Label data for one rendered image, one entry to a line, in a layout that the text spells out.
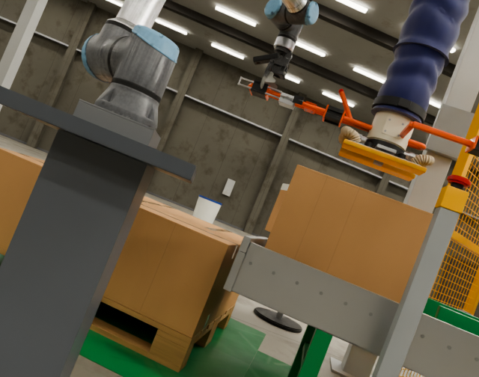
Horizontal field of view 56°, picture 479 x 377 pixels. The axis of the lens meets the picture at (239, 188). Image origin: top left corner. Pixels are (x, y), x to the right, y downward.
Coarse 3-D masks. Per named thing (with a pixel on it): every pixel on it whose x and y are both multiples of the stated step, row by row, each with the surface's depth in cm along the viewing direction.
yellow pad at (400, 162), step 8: (344, 144) 186; (352, 144) 183; (360, 144) 183; (368, 144) 186; (360, 152) 188; (368, 152) 182; (376, 152) 181; (384, 152) 183; (384, 160) 185; (392, 160) 180; (400, 160) 180; (400, 168) 188; (408, 168) 183; (416, 168) 179; (424, 168) 178
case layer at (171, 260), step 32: (0, 160) 204; (32, 160) 212; (0, 192) 202; (0, 224) 200; (160, 224) 188; (192, 224) 212; (128, 256) 189; (160, 256) 187; (192, 256) 185; (224, 256) 183; (128, 288) 188; (160, 288) 185; (192, 288) 183; (160, 320) 184; (192, 320) 182
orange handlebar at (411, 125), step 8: (272, 96) 206; (296, 104) 201; (304, 104) 199; (312, 104) 200; (312, 112) 201; (320, 112) 199; (344, 120) 197; (352, 120) 196; (360, 128) 199; (368, 128) 195; (408, 128) 172; (416, 128) 169; (424, 128) 167; (432, 128) 167; (400, 136) 186; (440, 136) 167; (448, 136) 166; (456, 136) 166; (408, 144) 195; (416, 144) 191; (424, 144) 191; (464, 144) 165
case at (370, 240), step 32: (288, 192) 183; (320, 192) 181; (352, 192) 178; (288, 224) 181; (320, 224) 179; (352, 224) 177; (384, 224) 175; (416, 224) 172; (288, 256) 180; (320, 256) 178; (352, 256) 175; (384, 256) 173; (416, 256) 171; (384, 288) 172
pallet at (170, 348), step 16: (112, 304) 188; (96, 320) 195; (144, 320) 185; (224, 320) 269; (112, 336) 186; (128, 336) 191; (160, 336) 183; (176, 336) 182; (208, 336) 222; (144, 352) 183; (160, 352) 182; (176, 352) 181; (176, 368) 180
